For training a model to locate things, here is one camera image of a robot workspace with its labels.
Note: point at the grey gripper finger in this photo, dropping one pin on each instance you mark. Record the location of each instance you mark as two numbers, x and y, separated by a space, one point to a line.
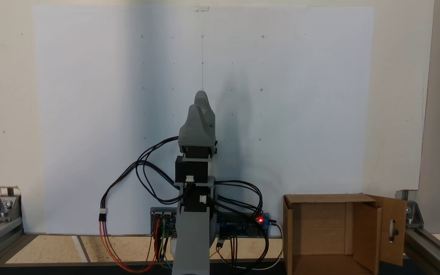
193 122
210 120

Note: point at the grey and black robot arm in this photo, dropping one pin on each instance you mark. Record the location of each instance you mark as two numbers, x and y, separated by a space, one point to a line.
191 244

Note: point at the blue circuit board, red LED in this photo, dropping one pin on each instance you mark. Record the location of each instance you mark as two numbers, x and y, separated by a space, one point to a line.
239 225

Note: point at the large white paper sheet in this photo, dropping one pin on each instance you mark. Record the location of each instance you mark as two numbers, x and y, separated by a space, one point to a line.
90 95

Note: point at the clear tape piece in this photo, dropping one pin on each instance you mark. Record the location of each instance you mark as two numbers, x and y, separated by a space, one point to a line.
201 8

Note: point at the brown cardboard box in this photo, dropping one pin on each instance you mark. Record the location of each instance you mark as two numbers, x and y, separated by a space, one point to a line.
319 229

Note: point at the metal corner bracket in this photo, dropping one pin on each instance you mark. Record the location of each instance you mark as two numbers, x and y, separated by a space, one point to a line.
413 215
4 208

